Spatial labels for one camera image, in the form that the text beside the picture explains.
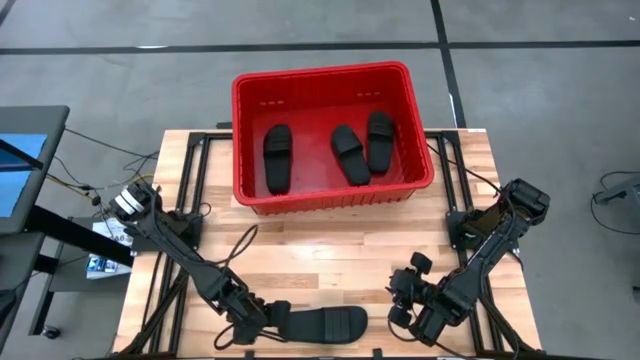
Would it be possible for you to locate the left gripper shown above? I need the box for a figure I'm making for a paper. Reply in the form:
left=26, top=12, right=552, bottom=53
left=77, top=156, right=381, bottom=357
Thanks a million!
left=224, top=287, right=293, bottom=346

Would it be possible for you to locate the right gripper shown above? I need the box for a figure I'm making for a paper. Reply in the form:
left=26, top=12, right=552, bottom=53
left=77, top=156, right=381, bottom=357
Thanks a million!
left=387, top=252, right=436, bottom=330

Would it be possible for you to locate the red plastic bin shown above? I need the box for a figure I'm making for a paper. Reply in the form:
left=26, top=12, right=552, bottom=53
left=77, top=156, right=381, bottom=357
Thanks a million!
left=231, top=60, right=435, bottom=216

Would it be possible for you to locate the small blue printed box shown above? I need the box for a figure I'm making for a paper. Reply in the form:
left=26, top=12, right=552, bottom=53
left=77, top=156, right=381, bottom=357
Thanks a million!
left=85, top=253, right=121, bottom=280

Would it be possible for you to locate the white paper label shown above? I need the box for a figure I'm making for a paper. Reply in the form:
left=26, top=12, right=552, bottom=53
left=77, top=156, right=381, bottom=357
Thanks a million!
left=92, top=222, right=134, bottom=247

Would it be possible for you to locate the black workstation stand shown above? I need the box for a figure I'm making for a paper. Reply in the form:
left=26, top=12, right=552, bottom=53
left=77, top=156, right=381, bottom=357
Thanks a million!
left=0, top=204, right=136, bottom=351

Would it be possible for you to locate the grey floor stand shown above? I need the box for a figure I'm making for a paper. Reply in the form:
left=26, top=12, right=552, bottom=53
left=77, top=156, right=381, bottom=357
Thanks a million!
left=592, top=172, right=640, bottom=206

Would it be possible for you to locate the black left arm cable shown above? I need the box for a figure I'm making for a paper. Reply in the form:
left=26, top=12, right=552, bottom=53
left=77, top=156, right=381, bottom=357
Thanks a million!
left=212, top=223, right=260, bottom=269

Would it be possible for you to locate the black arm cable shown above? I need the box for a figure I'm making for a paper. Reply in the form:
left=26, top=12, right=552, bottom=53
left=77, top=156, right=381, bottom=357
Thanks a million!
left=425, top=142, right=506, bottom=201
left=212, top=223, right=260, bottom=269

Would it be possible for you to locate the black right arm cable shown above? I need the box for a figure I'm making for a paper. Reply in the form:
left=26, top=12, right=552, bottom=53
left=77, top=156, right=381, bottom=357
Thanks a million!
left=425, top=142, right=506, bottom=201

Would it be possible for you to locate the black aluminium table frame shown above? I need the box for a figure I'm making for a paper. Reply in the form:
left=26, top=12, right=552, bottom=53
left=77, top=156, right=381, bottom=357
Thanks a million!
left=424, top=130, right=544, bottom=357
left=119, top=130, right=236, bottom=357

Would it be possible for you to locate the yellow floor cable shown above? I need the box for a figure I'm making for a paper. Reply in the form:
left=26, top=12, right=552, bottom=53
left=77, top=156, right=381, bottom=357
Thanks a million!
left=47, top=172, right=154, bottom=200

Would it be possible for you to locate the black floor cable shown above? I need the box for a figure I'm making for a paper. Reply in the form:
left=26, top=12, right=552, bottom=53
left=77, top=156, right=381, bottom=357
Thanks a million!
left=63, top=127, right=161, bottom=174

